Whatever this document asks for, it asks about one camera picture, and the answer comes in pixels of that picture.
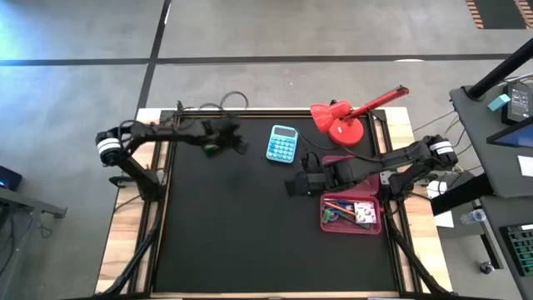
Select teal calculator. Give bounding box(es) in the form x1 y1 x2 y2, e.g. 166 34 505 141
266 124 300 164

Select black table mat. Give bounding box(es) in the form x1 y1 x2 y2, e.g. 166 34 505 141
152 116 399 293

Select small teal box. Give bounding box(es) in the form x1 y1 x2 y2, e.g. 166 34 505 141
487 93 511 113

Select backlit keyboard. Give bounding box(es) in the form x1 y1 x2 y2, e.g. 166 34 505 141
501 224 533 276

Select black support beam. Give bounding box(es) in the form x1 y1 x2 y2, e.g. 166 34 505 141
431 172 495 217

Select white paper note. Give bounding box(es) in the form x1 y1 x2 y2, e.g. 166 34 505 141
517 155 533 178

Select black aluminium table frame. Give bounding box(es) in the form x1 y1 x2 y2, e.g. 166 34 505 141
93 99 453 300

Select grey cable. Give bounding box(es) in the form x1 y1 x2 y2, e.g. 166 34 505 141
411 109 459 133

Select clear water bottle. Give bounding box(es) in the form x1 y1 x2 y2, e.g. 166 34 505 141
460 208 487 225

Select pink plastic pencil case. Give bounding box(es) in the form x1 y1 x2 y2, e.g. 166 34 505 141
318 154 383 236

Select black pole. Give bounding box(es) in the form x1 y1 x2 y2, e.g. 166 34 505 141
466 37 533 102

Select tablet screen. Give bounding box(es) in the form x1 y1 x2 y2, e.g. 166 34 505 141
486 122 533 149

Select green pen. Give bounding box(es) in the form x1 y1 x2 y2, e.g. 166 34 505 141
331 209 371 230

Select dark grey side desk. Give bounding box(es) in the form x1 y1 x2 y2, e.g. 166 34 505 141
478 195 533 300
449 82 533 199

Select blue-handled scissors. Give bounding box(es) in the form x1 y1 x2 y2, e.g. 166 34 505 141
323 207 349 226

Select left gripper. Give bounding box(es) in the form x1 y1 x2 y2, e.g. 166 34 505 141
206 115 250 156

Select black device blue light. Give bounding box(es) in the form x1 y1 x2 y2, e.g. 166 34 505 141
0 165 22 192

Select black mat striped edge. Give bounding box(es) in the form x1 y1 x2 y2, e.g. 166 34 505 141
465 0 533 30

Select red desk lamp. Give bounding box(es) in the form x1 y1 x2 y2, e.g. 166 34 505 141
310 85 411 148

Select black power adapter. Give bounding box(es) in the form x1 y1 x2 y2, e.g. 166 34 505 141
501 81 532 125

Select black cable loop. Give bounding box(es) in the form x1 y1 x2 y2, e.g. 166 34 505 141
177 90 250 114

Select white paper sheet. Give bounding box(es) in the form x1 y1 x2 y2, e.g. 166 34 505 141
426 179 455 229

